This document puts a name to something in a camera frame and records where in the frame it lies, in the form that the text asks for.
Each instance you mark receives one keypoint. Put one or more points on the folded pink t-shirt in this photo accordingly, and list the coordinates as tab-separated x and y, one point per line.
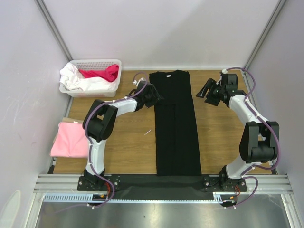
70	141

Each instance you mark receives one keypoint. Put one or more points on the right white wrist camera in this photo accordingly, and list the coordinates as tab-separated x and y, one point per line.
224	72

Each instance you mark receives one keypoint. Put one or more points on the white t-shirt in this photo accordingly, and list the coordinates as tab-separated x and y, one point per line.
72	79

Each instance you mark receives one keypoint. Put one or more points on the white plastic laundry basket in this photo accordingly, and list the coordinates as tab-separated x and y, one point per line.
93	64

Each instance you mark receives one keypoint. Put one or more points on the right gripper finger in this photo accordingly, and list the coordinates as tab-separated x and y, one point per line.
212	99
208	85

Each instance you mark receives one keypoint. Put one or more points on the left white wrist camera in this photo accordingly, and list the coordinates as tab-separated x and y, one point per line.
136	82

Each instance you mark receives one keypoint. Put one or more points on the black t-shirt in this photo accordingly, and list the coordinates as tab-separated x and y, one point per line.
176	136

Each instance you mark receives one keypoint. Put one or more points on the aluminium frame rail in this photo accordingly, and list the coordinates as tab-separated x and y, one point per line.
65	183

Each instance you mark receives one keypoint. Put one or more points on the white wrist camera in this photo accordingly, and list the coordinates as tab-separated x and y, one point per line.
224	72
136	82

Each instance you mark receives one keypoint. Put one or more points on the magenta t-shirt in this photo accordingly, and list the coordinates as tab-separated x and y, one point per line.
110	74

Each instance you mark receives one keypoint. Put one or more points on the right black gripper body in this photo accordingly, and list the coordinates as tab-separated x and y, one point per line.
212	92

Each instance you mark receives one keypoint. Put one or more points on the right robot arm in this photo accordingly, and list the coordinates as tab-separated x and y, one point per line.
259	142

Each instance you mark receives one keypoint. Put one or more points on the folded beige t-shirt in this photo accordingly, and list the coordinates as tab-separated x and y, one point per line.
71	120

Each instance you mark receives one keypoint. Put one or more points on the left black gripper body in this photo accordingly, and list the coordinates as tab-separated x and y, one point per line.
150	99

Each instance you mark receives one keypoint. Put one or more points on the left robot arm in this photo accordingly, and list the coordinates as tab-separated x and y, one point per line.
99	124

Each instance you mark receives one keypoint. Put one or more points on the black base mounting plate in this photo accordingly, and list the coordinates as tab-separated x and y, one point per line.
152	187

